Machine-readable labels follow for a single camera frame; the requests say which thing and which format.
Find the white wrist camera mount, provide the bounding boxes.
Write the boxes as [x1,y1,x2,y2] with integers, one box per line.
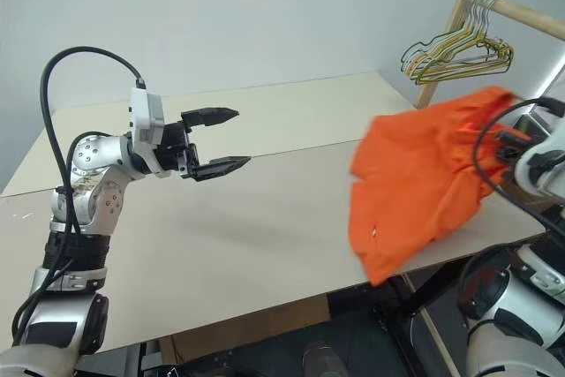
[127,87,167,149]
[513,131,565,205]

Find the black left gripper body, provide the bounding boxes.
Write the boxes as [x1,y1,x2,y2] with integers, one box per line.
[159,121,200,180]

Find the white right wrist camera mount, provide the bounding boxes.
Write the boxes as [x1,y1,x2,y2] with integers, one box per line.
[513,131,565,205]

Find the orange shorts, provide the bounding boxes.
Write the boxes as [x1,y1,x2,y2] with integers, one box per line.
[348,85,533,288]

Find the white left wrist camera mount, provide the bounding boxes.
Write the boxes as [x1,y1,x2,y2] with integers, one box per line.
[127,87,167,149]

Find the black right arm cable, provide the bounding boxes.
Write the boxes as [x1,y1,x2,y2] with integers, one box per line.
[471,97,565,230]

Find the silver wire hanger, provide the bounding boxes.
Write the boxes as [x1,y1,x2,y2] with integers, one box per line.
[416,0,509,74]

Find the bunch of wire hangers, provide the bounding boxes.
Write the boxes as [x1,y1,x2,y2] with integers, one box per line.
[400,31,516,87]
[407,0,514,81]

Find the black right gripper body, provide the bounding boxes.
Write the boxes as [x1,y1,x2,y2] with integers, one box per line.
[495,129,531,162]

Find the wooden clothes rack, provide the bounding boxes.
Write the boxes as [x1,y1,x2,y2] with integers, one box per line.
[415,0,565,109]

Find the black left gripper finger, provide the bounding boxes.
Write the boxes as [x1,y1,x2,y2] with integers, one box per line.
[192,155,252,183]
[180,107,241,128]

